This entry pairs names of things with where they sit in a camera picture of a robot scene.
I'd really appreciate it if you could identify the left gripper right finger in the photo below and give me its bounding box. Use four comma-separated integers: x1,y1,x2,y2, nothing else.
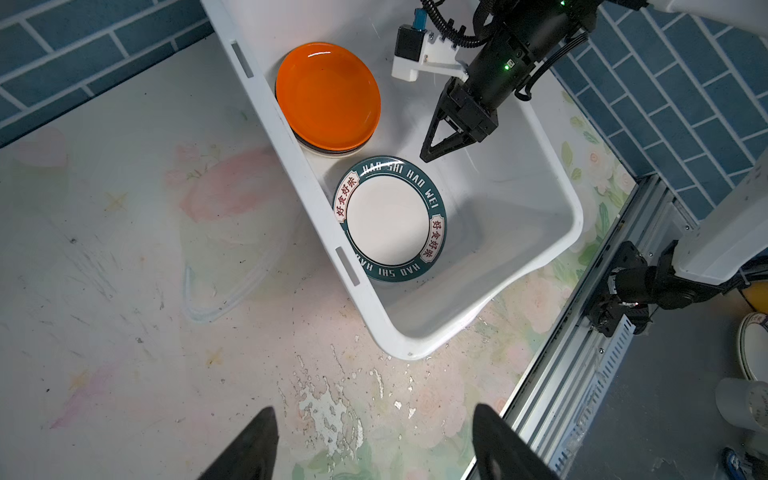
472,403,558,480

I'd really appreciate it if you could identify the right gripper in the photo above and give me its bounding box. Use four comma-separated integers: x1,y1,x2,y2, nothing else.
420,1,600,162

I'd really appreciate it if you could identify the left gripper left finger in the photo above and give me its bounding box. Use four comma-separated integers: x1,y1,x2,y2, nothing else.
198,406,279,480

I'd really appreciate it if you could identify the green-rimmed lettered plate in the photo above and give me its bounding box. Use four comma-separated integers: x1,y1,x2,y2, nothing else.
332,156,448,283

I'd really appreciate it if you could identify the black plate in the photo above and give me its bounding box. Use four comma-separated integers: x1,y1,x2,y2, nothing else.
291,129,374,158

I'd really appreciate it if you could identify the orange plate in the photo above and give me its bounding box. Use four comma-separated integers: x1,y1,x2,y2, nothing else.
275,42,381,136

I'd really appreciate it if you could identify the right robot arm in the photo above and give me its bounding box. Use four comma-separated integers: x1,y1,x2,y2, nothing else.
412,1,767,337

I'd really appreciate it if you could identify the white plastic bin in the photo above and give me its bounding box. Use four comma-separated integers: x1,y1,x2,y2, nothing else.
204,1,583,360

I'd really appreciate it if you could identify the white cup off table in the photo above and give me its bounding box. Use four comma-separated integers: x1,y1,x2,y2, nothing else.
715,378,767,434

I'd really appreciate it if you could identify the white plate off table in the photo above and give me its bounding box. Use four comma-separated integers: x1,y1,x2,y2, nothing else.
736,312,768,382

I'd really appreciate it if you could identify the yellow object off table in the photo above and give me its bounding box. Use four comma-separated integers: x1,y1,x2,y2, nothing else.
741,281,768,314

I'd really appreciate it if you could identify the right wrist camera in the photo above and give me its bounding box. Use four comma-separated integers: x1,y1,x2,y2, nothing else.
391,1,477,82

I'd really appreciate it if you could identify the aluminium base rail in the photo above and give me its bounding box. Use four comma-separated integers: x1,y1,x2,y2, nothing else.
503,175,694,477

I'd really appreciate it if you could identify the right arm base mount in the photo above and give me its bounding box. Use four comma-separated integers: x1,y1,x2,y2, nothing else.
584,241,653,338

